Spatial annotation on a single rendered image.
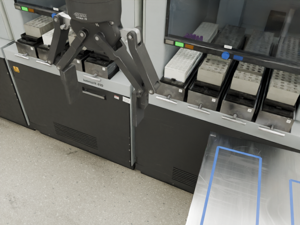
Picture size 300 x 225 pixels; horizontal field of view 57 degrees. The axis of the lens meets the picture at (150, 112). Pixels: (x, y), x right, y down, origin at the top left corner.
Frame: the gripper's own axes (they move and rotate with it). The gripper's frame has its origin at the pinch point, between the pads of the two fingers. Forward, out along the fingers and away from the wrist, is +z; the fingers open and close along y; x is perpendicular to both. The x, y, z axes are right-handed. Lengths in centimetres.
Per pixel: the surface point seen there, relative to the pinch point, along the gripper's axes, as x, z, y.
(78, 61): 66, 40, -60
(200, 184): 19.6, 37.9, 17.8
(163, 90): 66, 43, -13
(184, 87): 68, 40, -4
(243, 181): 26, 38, 29
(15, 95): 66, 82, -118
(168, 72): 70, 35, -13
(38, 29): 74, 32, -91
